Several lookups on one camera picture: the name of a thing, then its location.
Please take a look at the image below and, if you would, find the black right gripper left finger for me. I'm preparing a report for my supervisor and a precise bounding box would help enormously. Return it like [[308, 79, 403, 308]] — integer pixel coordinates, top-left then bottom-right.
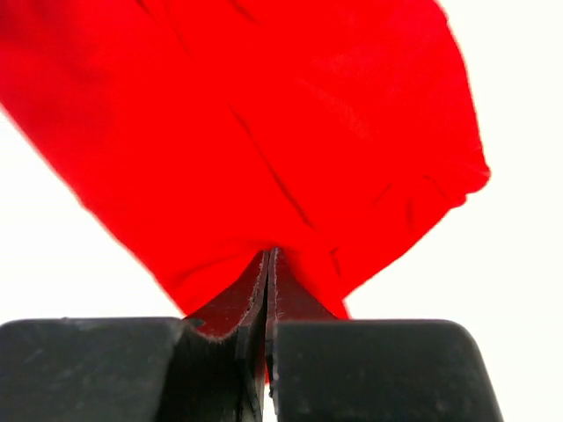
[[1, 252, 269, 421]]

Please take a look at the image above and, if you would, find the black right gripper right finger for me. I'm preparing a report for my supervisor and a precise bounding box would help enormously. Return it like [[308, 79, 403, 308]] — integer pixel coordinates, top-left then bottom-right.
[[265, 249, 502, 422]]

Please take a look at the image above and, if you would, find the red t shirt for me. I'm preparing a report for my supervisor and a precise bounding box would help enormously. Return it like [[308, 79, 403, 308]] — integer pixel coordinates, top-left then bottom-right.
[[1, 1, 490, 317]]

